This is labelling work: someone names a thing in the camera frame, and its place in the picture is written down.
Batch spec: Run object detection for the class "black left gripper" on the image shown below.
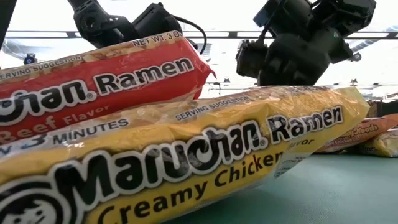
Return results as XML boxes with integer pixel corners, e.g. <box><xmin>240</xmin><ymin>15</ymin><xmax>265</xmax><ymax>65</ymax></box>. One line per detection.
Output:
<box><xmin>67</xmin><ymin>0</ymin><xmax>140</xmax><ymax>50</ymax></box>

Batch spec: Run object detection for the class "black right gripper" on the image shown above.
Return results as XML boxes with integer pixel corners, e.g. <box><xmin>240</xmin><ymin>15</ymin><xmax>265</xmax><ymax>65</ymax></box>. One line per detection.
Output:
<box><xmin>257</xmin><ymin>18</ymin><xmax>355</xmax><ymax>87</ymax></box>

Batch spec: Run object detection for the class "red beef ramen pack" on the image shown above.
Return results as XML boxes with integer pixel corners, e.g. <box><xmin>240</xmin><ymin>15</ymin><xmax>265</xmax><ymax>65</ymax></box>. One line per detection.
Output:
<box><xmin>0</xmin><ymin>30</ymin><xmax>216</xmax><ymax>146</ymax></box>

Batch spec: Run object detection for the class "orange saucy noodles pack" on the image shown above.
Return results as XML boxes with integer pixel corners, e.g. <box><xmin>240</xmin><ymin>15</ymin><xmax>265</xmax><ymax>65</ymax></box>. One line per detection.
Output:
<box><xmin>313</xmin><ymin>113</ymin><xmax>398</xmax><ymax>154</ymax></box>

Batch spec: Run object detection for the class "yellow creamy chicken ramen pack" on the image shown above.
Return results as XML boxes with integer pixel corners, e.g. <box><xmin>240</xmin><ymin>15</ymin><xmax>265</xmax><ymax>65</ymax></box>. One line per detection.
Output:
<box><xmin>0</xmin><ymin>85</ymin><xmax>371</xmax><ymax>224</ymax></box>
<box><xmin>357</xmin><ymin>128</ymin><xmax>398</xmax><ymax>159</ymax></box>

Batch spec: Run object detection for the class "black overhead crossbar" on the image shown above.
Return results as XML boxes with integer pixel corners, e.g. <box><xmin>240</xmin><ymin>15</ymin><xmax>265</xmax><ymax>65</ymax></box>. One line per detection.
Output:
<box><xmin>4</xmin><ymin>30</ymin><xmax>398</xmax><ymax>40</ymax></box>

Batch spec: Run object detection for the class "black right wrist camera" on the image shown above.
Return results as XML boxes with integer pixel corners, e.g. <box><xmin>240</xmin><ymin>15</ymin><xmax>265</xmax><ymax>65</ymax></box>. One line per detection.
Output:
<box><xmin>235</xmin><ymin>39</ymin><xmax>271</xmax><ymax>79</ymax></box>

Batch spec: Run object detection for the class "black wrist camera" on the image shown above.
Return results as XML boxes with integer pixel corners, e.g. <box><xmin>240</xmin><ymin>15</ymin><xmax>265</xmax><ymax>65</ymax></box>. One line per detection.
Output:
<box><xmin>235</xmin><ymin>39</ymin><xmax>271</xmax><ymax>79</ymax></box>
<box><xmin>132</xmin><ymin>2</ymin><xmax>185</xmax><ymax>41</ymax></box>

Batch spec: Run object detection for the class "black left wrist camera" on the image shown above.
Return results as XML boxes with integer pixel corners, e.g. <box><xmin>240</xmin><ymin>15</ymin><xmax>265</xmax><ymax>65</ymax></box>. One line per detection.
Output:
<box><xmin>132</xmin><ymin>2</ymin><xmax>185</xmax><ymax>41</ymax></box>

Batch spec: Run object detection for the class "black left camera cable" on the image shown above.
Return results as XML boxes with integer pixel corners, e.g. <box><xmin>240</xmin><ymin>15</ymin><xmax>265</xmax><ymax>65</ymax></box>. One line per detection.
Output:
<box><xmin>172</xmin><ymin>14</ymin><xmax>208</xmax><ymax>56</ymax></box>

